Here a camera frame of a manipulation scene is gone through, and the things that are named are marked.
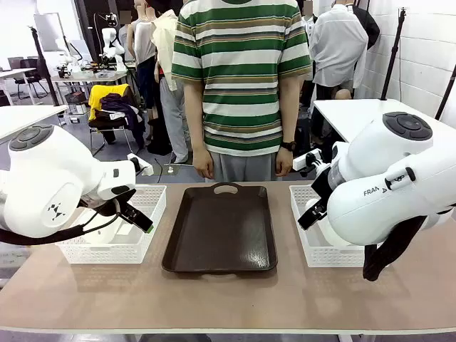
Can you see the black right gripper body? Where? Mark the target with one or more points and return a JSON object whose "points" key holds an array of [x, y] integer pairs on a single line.
{"points": [[321, 187]]}

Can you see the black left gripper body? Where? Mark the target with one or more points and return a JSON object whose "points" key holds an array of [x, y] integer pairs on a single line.
{"points": [[119, 203]]}

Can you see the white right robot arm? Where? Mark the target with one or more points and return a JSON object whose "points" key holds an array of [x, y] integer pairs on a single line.
{"points": [[392, 178]]}

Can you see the person left forearm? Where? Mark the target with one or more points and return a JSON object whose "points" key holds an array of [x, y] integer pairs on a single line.
{"points": [[290, 110]]}

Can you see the person right forearm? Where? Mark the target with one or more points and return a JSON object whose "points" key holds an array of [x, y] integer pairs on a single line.
{"points": [[194, 117]]}

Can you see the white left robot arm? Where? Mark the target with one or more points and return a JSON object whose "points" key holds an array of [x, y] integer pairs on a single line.
{"points": [[42, 185]]}

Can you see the person left hand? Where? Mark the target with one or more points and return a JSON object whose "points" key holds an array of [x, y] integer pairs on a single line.
{"points": [[285, 162]]}

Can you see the person right hand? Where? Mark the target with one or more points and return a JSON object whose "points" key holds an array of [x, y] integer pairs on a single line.
{"points": [[203, 164]]}

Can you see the white perforated plastic basket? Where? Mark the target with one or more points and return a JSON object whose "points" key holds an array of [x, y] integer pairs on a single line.
{"points": [[107, 254], [320, 258]]}

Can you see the black wristwatch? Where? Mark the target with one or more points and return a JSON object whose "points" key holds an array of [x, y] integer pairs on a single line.
{"points": [[288, 145]]}

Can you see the white side table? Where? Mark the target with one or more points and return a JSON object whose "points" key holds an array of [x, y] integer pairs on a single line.
{"points": [[25, 117], [356, 114]]}

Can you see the dark brown plastic tray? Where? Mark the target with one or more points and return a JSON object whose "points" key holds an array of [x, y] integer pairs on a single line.
{"points": [[221, 231]]}

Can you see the dark purple clothes pile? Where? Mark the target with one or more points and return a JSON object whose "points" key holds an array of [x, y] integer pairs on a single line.
{"points": [[123, 107]]}

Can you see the yellow cloth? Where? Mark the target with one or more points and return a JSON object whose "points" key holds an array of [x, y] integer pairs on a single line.
{"points": [[95, 98]]}

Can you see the background work desk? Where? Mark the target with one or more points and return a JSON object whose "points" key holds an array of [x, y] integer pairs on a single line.
{"points": [[89, 75]]}

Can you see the person torso striped shirt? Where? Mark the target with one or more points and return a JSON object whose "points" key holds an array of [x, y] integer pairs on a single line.
{"points": [[242, 71]]}

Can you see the mannequin with white dress shirt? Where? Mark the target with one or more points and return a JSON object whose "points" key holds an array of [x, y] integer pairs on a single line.
{"points": [[338, 46]]}

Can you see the black office chair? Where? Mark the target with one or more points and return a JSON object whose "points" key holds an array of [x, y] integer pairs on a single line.
{"points": [[30, 76]]}

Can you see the black slanted tripod leg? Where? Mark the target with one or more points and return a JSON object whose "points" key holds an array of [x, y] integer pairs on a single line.
{"points": [[447, 92]]}

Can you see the mannequin with cream shirt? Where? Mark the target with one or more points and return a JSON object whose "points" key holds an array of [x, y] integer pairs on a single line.
{"points": [[167, 53]]}

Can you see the small white background robot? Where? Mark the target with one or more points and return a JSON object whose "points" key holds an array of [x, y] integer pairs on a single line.
{"points": [[110, 39]]}

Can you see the hanging black jacket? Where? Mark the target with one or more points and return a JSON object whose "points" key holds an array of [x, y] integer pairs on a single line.
{"points": [[368, 25]]}

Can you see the whiteboard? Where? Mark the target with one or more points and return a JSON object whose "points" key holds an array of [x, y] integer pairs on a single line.
{"points": [[50, 32]]}

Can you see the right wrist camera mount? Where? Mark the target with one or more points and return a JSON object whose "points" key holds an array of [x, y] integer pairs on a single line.
{"points": [[307, 161]]}

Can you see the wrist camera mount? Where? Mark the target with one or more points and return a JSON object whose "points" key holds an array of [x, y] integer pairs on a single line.
{"points": [[142, 166], [307, 161]]}

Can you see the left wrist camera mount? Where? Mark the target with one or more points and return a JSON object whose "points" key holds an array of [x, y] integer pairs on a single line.
{"points": [[142, 166]]}

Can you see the black camera tripod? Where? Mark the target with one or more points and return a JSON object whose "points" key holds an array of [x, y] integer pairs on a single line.
{"points": [[393, 53], [44, 67]]}

